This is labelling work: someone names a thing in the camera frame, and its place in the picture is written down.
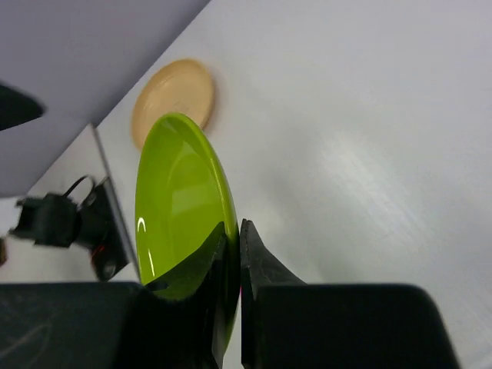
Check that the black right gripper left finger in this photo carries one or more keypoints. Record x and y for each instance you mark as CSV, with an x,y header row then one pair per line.
x,y
176,321

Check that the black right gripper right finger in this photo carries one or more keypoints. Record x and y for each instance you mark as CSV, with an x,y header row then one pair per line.
x,y
288,323

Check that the lime green plate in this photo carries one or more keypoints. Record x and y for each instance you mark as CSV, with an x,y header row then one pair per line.
x,y
181,195

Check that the plain yellow plate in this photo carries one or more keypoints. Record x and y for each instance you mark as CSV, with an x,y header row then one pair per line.
x,y
184,86

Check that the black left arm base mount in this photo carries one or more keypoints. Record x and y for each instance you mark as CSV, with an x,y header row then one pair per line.
x,y
82,215

